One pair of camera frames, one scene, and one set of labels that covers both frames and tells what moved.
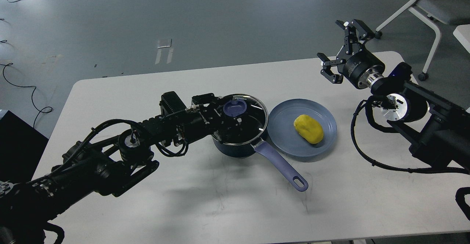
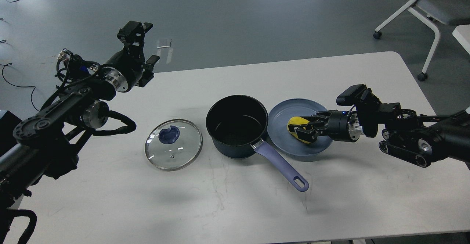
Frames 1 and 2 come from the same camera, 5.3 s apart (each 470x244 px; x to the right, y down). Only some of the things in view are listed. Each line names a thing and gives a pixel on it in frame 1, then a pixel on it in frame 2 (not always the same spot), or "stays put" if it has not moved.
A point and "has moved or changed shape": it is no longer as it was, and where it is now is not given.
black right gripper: x=362 y=68 to x=343 y=126
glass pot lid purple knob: x=235 y=107 has moved or changed shape
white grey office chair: x=446 y=1 stays put
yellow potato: x=308 y=129 has moved or changed shape
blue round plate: x=281 y=132 stays put
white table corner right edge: x=462 y=32 stays put
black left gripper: x=202 y=118 to x=122 y=71
